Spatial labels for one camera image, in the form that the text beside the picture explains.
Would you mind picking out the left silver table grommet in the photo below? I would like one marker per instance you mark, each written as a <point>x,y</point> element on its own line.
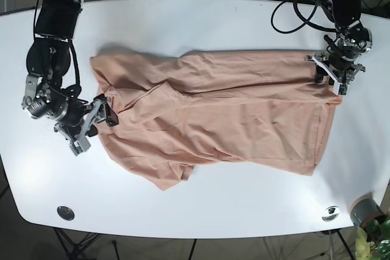
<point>65,213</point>

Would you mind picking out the right silver table grommet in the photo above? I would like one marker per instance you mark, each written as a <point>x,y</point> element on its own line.
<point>330,213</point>

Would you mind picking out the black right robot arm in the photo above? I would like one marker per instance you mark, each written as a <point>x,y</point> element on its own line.
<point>53,81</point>

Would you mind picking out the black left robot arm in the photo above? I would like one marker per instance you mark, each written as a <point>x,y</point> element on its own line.
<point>327,13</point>

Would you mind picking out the peach T-shirt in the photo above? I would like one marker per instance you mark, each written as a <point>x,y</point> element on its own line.
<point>261,107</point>

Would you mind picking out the silver table grommet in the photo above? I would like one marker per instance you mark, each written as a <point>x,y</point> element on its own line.
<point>65,213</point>
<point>330,213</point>

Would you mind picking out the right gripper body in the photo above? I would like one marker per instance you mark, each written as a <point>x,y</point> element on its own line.
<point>62,105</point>

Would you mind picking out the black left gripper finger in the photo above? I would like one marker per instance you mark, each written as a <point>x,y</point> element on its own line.
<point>342,79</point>
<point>322,69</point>

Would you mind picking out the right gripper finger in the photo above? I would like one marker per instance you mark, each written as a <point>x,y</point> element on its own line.
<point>100,111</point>
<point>77,139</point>

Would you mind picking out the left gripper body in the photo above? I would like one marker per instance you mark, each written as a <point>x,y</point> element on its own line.
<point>349,44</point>

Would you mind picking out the green potted plant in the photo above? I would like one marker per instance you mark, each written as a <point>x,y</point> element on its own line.
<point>372,240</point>

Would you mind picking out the grey plant pot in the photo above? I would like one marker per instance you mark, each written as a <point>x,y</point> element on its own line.
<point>363,209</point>

